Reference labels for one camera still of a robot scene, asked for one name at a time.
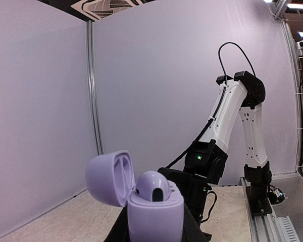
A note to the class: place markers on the right aluminium frame post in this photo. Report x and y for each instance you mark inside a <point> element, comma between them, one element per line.
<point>92,89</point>

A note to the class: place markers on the ceiling air vent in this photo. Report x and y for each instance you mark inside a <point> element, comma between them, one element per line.
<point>99,9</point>

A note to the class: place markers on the background equipment rack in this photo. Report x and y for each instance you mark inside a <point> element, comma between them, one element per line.
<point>278,10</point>

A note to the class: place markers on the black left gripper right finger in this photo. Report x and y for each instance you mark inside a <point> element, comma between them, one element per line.
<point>191,230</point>

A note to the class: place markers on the front aluminium rail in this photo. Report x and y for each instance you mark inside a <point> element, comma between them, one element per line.
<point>268,227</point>

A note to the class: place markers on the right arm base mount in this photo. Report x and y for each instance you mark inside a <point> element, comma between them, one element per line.
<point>260,200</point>

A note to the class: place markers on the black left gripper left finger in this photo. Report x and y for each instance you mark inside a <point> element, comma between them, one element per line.
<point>119,231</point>

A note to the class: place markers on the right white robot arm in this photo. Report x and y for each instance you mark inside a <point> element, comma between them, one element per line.
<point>205,159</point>

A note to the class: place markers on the purple round earbud case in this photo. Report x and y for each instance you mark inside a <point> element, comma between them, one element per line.
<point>110,180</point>

